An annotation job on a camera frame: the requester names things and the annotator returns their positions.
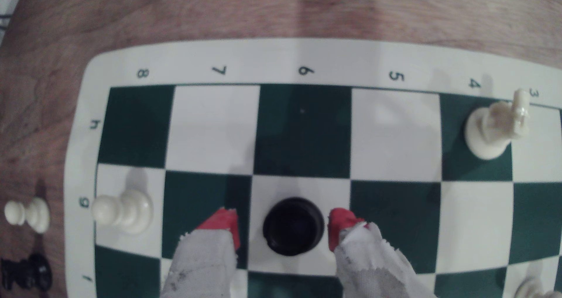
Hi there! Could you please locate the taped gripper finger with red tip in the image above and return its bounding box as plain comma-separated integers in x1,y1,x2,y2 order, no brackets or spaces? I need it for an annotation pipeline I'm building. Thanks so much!
160,208,241,298
328,208,440,298

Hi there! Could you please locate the black chess rook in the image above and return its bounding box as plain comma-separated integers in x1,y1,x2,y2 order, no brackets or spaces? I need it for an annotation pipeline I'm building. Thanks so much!
262,196,325,256

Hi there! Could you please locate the white chess pawn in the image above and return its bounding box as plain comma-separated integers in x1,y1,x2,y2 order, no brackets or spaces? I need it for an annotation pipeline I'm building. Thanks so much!
513,277,562,298
91,188,154,235
4,196,51,234

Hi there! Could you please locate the black chess piece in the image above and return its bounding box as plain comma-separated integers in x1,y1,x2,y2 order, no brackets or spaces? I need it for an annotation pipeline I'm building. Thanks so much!
0,253,53,291

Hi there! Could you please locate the white chess knight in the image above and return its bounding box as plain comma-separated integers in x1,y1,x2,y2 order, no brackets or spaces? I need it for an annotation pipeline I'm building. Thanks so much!
464,88,532,161

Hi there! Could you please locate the green white chess mat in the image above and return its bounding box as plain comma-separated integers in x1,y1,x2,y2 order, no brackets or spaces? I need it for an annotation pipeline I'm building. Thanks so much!
63,37,562,298

